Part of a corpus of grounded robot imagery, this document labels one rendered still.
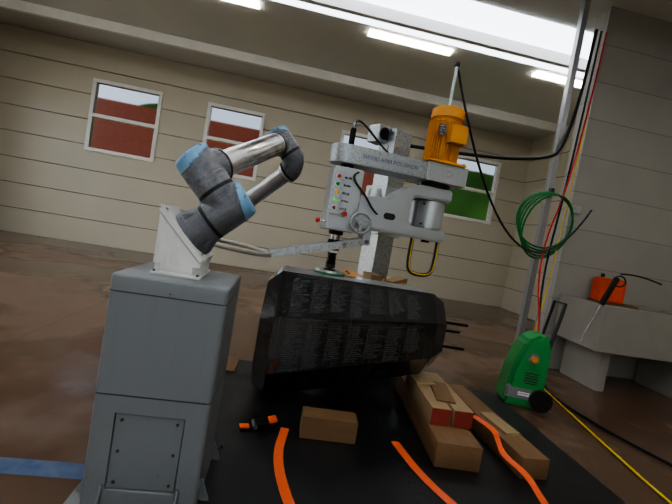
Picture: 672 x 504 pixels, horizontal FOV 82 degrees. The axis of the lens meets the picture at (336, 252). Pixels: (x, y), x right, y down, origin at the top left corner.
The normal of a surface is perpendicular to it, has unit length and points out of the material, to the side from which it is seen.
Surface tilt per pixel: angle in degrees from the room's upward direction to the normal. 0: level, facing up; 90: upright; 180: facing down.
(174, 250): 90
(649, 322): 90
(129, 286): 90
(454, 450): 90
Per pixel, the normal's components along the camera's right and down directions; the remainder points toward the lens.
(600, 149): 0.13, 0.07
